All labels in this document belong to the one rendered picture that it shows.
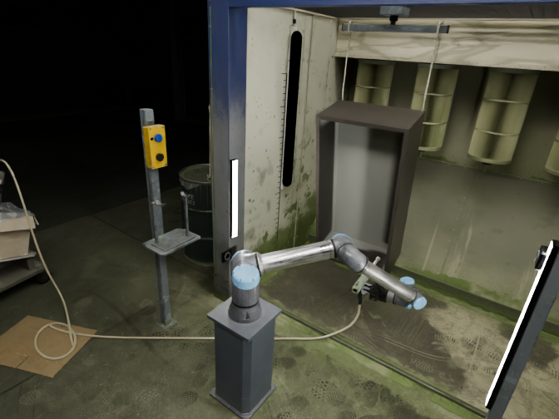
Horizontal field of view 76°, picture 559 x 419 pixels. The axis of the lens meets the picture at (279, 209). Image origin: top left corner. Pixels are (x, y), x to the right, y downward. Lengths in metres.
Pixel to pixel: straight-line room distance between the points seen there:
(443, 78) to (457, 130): 0.59
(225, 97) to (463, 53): 1.87
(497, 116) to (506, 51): 0.47
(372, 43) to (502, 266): 2.22
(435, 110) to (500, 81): 0.50
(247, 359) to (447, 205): 2.42
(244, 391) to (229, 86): 1.87
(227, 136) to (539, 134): 2.57
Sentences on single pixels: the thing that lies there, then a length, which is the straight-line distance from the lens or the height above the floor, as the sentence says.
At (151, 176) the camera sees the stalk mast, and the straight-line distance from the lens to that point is 2.45.
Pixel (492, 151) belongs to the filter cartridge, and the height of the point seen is 1.35.
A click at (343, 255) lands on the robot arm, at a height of 0.96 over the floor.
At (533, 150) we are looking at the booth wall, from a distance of 3.77.
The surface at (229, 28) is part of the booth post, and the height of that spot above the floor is 2.11.
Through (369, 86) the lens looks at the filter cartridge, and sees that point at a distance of 3.60.
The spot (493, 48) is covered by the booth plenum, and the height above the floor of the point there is 2.10.
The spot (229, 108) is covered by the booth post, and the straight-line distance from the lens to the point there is 2.53.
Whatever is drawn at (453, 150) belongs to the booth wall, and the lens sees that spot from 3.83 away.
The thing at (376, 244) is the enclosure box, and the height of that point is 0.54.
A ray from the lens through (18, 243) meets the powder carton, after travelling 3.61.
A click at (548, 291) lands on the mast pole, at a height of 1.26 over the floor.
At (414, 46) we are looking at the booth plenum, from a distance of 3.41.
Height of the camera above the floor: 2.01
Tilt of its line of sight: 24 degrees down
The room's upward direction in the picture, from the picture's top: 3 degrees clockwise
